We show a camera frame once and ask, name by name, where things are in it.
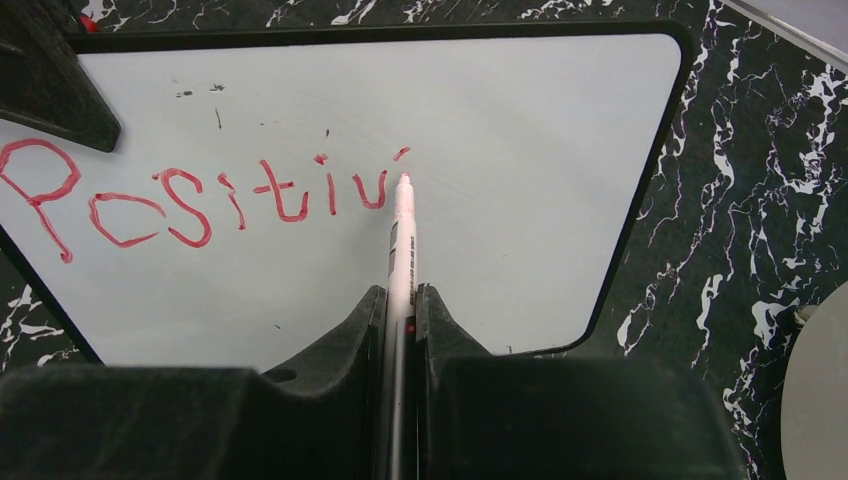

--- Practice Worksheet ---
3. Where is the white cylindrical drum red rim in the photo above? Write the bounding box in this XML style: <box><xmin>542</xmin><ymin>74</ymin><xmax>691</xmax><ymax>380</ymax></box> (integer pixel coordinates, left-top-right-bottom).
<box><xmin>780</xmin><ymin>284</ymin><xmax>847</xmax><ymax>479</ymax></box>

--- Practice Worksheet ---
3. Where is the white marker pen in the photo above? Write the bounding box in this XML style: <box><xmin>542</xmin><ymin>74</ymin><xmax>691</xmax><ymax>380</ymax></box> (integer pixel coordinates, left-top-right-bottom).
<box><xmin>375</xmin><ymin>173</ymin><xmax>417</xmax><ymax>479</ymax></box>

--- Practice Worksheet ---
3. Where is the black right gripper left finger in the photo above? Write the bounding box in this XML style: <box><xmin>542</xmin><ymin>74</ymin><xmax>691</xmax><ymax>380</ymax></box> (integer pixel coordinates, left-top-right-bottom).
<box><xmin>1</xmin><ymin>286</ymin><xmax>386</xmax><ymax>479</ymax></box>

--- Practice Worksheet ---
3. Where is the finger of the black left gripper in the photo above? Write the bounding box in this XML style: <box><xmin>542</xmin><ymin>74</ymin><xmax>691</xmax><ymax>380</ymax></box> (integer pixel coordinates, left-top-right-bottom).
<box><xmin>1</xmin><ymin>0</ymin><xmax>121</xmax><ymax>152</ymax></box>

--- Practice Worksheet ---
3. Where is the red marker cap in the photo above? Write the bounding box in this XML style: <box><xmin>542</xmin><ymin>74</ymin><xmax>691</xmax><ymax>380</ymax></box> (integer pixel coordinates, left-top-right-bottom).
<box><xmin>79</xmin><ymin>14</ymin><xmax>99</xmax><ymax>33</ymax></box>

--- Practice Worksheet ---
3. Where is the small white whiteboard black frame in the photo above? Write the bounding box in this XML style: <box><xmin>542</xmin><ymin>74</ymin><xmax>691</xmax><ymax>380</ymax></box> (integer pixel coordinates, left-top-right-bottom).
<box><xmin>1</xmin><ymin>20</ymin><xmax>694</xmax><ymax>369</ymax></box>

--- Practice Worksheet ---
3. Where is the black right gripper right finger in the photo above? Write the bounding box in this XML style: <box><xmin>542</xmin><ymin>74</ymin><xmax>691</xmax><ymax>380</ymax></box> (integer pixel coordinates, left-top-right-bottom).
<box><xmin>416</xmin><ymin>284</ymin><xmax>745</xmax><ymax>479</ymax></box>

